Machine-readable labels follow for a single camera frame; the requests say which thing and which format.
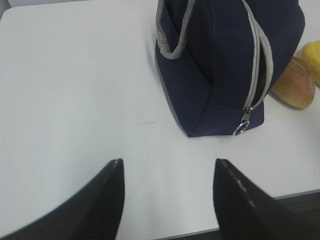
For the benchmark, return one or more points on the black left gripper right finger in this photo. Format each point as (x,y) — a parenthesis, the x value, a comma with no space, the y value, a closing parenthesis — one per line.
(246,212)

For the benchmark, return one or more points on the brown bread roll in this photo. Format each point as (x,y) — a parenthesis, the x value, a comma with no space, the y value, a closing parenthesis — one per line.
(296,86)

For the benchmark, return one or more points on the navy blue lunch bag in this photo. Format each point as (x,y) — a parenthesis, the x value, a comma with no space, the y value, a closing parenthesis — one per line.
(218,59)

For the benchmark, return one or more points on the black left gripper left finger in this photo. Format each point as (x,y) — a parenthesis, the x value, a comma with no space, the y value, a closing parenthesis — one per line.
(93,213)

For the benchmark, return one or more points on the yellow banana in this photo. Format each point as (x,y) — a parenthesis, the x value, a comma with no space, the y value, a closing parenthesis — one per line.
(310,53)

